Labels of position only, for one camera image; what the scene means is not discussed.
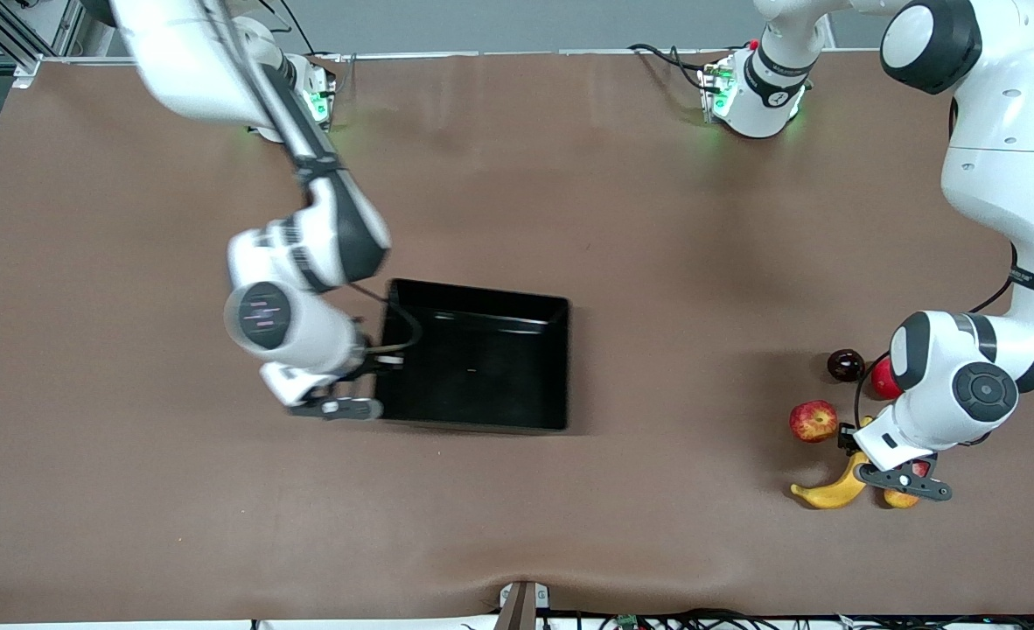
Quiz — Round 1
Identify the small red yellow apple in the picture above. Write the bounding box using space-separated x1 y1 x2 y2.
788 400 840 444

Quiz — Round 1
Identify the yellow banana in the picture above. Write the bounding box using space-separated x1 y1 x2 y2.
790 416 875 510

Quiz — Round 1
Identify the black plastic box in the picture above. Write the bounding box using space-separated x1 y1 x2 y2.
368 278 572 434

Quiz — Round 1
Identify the red yellow mango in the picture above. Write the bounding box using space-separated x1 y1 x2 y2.
882 458 932 510

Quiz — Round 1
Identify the red peach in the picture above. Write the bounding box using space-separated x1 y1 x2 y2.
870 357 905 401

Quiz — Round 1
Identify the dark purple plum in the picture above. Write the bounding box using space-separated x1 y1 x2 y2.
827 348 867 384

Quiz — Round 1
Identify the brown table cover mat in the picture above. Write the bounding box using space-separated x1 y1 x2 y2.
0 48 1034 624

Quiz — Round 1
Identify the metal clamp bracket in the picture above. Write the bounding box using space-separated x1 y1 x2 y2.
498 582 551 611

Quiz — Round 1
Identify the brown camera post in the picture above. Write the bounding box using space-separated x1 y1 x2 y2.
493 580 537 630

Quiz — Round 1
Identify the black right base cable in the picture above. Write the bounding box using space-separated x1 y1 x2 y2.
272 0 347 62

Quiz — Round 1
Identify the black base cable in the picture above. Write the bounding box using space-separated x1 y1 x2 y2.
272 0 347 62
627 42 750 93

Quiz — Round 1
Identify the black left base cable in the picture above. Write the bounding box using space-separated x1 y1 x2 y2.
627 42 750 93

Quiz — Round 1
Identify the aluminium frame profile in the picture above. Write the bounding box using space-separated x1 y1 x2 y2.
0 0 89 88

